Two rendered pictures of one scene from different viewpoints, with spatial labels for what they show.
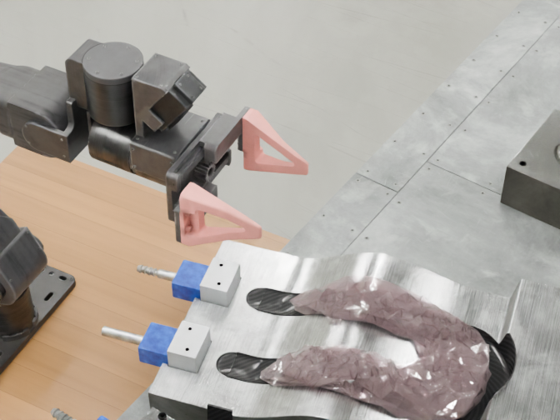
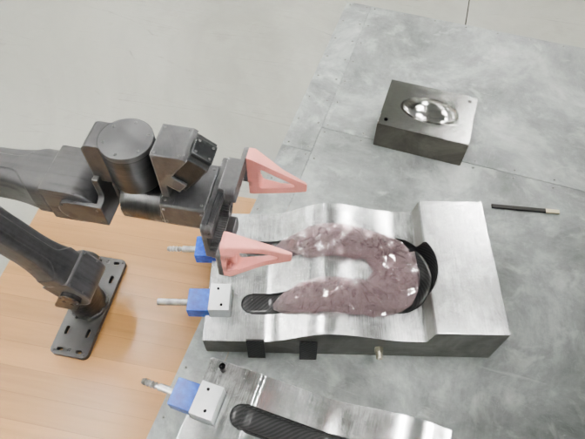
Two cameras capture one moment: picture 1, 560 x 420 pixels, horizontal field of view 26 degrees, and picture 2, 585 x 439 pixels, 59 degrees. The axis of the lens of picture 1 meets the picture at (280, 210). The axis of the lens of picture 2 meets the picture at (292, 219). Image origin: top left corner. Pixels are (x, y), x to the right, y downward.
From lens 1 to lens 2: 0.61 m
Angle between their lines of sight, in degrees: 16
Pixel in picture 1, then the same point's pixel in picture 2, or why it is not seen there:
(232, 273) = not seen: hidden behind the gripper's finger
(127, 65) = (140, 140)
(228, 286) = not seen: hidden behind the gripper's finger
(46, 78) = (66, 158)
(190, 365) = (225, 314)
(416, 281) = (353, 216)
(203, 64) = (150, 79)
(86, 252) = (126, 239)
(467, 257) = (366, 185)
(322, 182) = (232, 132)
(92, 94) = (115, 172)
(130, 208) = not seen: hidden behind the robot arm
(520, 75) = (357, 60)
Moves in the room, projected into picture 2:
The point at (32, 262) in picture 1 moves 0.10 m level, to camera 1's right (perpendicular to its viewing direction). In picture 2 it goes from (95, 272) to (155, 257)
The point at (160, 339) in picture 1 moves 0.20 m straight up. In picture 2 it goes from (199, 300) to (178, 240)
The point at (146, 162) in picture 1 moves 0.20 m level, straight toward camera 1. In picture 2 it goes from (177, 217) to (245, 381)
